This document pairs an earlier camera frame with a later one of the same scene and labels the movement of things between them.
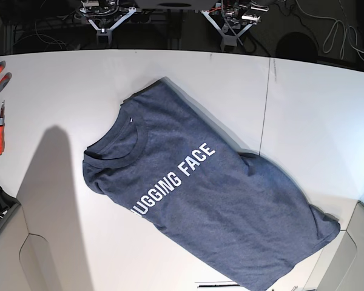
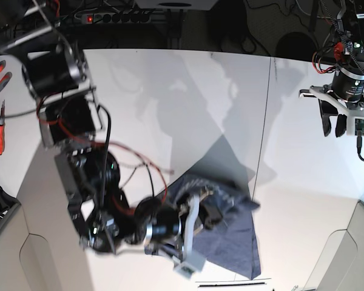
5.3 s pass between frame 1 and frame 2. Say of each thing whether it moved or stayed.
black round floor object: stayed
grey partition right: stayed
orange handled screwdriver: stayed
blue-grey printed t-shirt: moved
